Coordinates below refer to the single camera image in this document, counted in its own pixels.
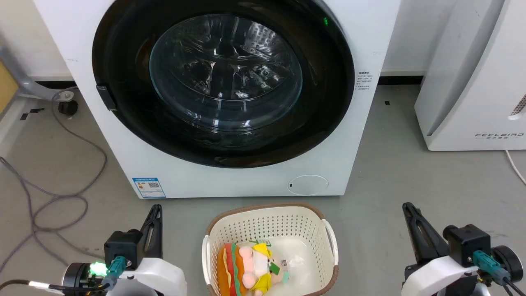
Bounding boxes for black castor wheel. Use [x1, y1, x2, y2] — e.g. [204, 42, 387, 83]
[58, 100, 78, 116]

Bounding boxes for grey metal frame leg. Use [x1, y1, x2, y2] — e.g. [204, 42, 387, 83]
[0, 41, 75, 102]

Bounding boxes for black round glass washer door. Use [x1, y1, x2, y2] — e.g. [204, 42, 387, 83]
[92, 0, 355, 169]

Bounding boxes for oval drain filter cover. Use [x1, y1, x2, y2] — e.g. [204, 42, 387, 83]
[288, 175, 329, 196]

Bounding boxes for white front-loading washing machine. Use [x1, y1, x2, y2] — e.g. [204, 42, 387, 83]
[33, 0, 402, 199]

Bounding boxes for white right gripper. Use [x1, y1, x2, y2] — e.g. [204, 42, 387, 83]
[401, 202, 481, 296]

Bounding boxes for blue energy label sticker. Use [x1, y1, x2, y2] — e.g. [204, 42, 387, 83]
[132, 177, 166, 199]

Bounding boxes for light wooden panel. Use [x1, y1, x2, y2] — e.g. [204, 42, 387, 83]
[0, 62, 19, 113]

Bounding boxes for black rectangular plastic bracket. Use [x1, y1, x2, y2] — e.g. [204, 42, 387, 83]
[96, 85, 118, 111]

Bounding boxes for right arm teal-plug cable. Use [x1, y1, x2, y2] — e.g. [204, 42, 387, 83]
[472, 250, 526, 296]

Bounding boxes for white power cord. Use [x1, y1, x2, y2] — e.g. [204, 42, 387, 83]
[505, 150, 526, 185]

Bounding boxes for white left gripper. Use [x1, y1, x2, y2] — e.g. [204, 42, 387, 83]
[108, 204, 188, 296]

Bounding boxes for arm teal-plug cable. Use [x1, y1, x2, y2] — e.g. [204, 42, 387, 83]
[0, 256, 127, 293]
[472, 250, 526, 296]

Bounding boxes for white Feelbird appliance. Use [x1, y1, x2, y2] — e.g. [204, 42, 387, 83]
[414, 0, 526, 151]

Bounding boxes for hamburger plush toy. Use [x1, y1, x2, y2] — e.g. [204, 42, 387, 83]
[217, 243, 247, 296]

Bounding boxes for pink doll in yellow clothes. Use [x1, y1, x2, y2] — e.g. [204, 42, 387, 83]
[238, 241, 290, 296]

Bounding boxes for left arm teal-plug cable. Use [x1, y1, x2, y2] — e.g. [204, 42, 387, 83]
[0, 256, 127, 293]

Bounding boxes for clear plastic bag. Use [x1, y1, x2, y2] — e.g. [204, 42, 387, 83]
[284, 254, 307, 274]

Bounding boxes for grey floor cable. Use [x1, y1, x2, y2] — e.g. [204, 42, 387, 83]
[0, 87, 108, 273]

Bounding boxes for cream perforated laundry basket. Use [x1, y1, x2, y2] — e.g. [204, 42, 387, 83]
[201, 203, 339, 296]

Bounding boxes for black floor tape marks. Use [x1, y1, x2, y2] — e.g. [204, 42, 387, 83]
[20, 108, 45, 121]

